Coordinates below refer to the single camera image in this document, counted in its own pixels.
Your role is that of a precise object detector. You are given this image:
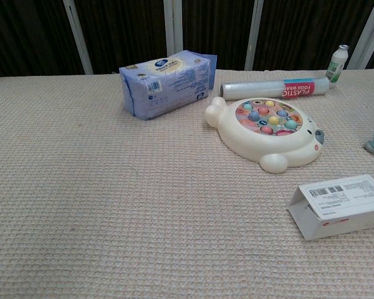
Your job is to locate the white whack-a-mole toy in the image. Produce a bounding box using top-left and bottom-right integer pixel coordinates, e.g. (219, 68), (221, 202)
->
(204, 96), (326, 174)

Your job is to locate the purple tissue pack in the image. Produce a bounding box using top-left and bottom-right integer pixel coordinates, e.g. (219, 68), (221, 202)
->
(118, 50), (218, 121)

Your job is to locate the plastic food wrap roll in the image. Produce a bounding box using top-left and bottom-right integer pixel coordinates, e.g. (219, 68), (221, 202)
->
(220, 77), (332, 101)

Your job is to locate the beige woven tablecloth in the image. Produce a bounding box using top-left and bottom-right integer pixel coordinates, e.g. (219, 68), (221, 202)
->
(0, 69), (374, 299)

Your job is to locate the small white green-label bottle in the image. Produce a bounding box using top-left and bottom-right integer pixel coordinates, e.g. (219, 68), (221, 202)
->
(325, 44), (350, 84)

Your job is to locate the white barcode cardboard box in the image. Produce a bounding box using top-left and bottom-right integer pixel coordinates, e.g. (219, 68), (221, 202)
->
(287, 174), (374, 241)

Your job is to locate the black pleated curtain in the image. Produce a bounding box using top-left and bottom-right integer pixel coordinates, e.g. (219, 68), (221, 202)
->
(0, 0), (374, 78)

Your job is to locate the white metal frame post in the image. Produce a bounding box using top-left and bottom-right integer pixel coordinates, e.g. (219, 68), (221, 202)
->
(163, 0), (184, 57)
(244, 0), (265, 71)
(62, 0), (94, 75)
(345, 0), (374, 70)

